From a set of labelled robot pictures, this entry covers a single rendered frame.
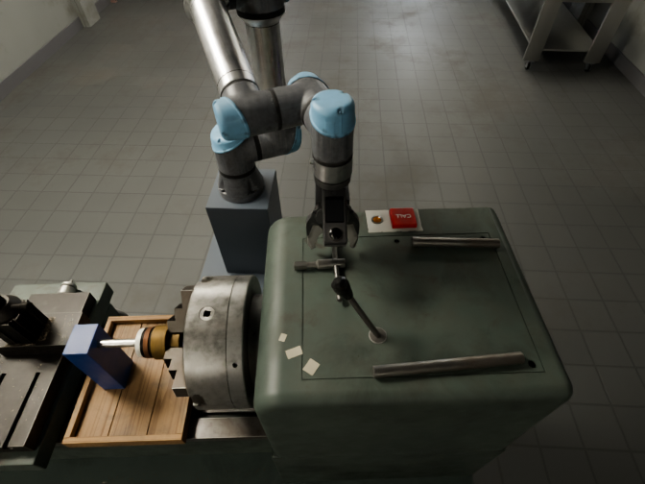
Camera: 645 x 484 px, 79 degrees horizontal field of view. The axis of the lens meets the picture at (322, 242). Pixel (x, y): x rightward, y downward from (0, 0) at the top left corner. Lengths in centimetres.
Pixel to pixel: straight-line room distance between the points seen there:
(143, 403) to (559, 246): 253
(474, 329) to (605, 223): 250
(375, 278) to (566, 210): 248
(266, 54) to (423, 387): 85
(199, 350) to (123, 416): 43
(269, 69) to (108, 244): 210
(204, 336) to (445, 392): 48
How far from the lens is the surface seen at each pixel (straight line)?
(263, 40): 108
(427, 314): 84
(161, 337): 102
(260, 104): 73
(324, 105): 66
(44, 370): 131
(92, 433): 127
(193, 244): 273
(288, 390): 76
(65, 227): 325
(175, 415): 120
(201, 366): 88
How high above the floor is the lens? 196
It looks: 49 degrees down
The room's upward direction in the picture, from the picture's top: 1 degrees counter-clockwise
